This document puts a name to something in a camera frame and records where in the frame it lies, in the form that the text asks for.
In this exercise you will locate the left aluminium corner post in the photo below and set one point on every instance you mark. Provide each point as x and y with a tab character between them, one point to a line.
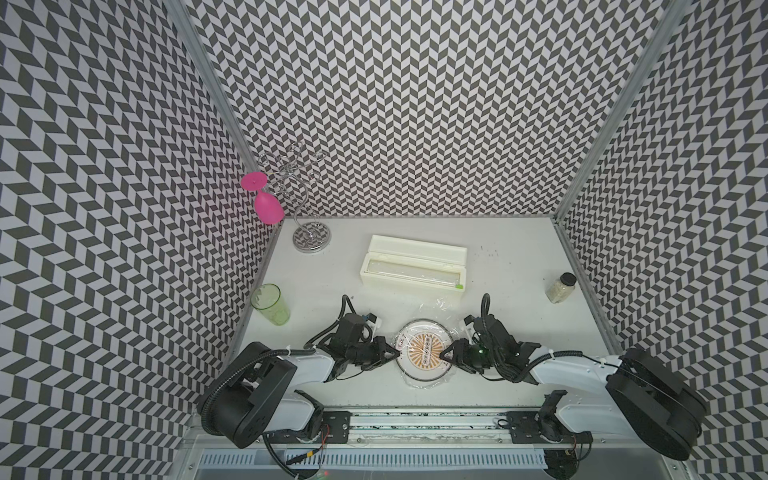
179	15

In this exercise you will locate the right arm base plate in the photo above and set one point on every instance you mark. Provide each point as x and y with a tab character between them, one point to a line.
530	428

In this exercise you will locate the clear plastic wrap sheet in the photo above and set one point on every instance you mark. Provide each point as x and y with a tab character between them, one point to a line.
444	314

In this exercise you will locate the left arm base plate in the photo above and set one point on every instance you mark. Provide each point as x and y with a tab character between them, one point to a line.
333	427

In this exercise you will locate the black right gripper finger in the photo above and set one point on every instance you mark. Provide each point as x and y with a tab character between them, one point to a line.
459	347
457	360

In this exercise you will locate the green transparent cup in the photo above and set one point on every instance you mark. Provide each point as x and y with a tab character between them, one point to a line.
269	301

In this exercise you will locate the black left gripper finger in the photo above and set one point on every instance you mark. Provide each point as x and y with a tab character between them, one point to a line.
383	350
375	363

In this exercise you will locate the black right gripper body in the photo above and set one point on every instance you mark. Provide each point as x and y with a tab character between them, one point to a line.
491	356

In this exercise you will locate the glass jar with black lid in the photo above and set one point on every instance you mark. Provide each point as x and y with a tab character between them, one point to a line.
561	288

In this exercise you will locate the cream plastic wrap dispenser box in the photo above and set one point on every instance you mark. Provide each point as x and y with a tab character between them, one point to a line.
415	266

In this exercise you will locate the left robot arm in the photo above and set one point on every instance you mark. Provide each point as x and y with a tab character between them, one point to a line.
259	395

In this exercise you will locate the pink plastic wine glass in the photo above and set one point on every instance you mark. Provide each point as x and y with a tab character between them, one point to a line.
267	207

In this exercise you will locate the aluminium corner post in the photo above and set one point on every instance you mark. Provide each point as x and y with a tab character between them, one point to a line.
179	15
669	22

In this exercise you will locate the right aluminium corner post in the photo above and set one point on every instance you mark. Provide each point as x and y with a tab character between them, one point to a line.
669	22

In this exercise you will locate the white plate with orange pattern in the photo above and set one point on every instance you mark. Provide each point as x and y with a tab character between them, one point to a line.
420	343

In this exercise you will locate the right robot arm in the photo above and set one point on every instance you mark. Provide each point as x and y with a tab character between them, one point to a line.
632	395

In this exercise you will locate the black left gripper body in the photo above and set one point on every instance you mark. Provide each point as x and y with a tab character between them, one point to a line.
361	354

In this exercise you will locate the aluminium front rail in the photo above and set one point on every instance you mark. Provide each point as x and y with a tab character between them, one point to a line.
400	429

